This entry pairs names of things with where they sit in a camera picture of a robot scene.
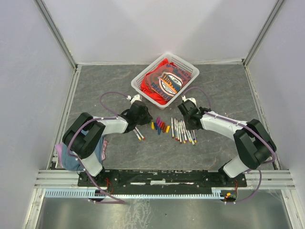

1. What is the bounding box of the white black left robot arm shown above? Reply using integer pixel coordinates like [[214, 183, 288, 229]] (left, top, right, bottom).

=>
[[62, 100, 153, 186]]

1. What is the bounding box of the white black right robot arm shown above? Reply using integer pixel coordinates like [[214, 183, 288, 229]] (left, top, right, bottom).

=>
[[178, 99, 276, 187]]

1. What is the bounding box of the white plastic basket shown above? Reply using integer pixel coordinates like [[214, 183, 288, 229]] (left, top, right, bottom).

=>
[[131, 52, 200, 110]]

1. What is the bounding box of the red printed cloth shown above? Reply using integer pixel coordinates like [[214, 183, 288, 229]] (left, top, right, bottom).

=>
[[140, 59, 192, 105]]

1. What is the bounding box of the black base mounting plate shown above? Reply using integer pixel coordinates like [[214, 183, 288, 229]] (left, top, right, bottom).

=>
[[78, 169, 247, 187]]

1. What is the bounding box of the blue pink cloth pile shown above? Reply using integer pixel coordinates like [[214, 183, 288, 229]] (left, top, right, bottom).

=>
[[55, 137, 108, 171]]

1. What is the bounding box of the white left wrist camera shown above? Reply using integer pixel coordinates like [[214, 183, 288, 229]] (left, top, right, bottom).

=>
[[126, 94, 142, 104]]

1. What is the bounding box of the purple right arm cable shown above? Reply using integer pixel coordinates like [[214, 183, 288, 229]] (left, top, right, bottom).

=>
[[183, 86, 277, 165]]

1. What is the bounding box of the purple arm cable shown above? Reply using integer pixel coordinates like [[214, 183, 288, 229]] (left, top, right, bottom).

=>
[[66, 91, 132, 158], [183, 86, 277, 165]]

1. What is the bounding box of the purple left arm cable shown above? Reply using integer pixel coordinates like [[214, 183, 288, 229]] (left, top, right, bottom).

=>
[[66, 91, 132, 158]]

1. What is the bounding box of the white slotted cable duct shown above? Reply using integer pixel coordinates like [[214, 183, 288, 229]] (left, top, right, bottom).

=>
[[44, 188, 227, 199]]

